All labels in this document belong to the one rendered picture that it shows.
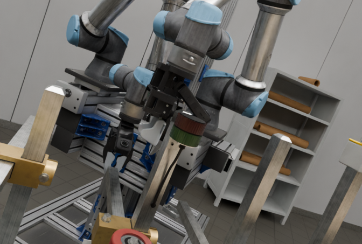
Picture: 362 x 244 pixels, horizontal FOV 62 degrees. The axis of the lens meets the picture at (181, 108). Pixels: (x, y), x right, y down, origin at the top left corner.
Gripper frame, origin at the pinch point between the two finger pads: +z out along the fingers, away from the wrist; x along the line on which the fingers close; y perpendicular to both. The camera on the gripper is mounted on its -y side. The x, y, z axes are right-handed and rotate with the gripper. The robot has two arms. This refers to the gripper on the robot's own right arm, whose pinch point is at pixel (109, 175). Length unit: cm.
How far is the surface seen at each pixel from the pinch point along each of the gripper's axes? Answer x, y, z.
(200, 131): -5.4, -38.7, -30.5
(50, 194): 11, 126, 82
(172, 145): -3.3, -33.6, -24.8
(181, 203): -23.8, -6.7, 0.3
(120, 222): 0.3, -31.1, -4.3
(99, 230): 4.4, -33.8, -3.3
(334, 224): -55, -33, -17
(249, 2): -118, 218, -129
